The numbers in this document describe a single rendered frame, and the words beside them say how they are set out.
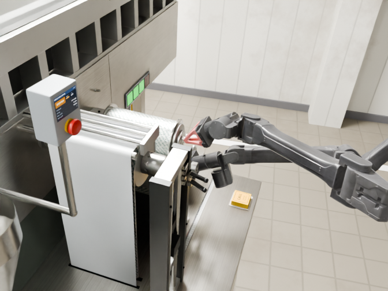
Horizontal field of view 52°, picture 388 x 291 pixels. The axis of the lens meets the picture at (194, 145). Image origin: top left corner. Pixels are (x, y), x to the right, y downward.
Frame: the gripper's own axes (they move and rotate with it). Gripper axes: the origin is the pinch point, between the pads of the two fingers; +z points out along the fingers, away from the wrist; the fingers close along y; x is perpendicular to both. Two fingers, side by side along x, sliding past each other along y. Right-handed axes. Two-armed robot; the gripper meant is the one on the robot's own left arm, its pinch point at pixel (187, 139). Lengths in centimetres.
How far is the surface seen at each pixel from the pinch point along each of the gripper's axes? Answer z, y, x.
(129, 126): -3.9, -24.3, 19.1
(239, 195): 6.2, 18.0, -38.3
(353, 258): 6, 90, -154
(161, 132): 4.5, -3.4, 6.8
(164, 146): 5.5, -5.4, 2.6
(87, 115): 5.8, -24.7, 26.8
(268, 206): 54, 116, -118
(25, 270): 48, -45, -4
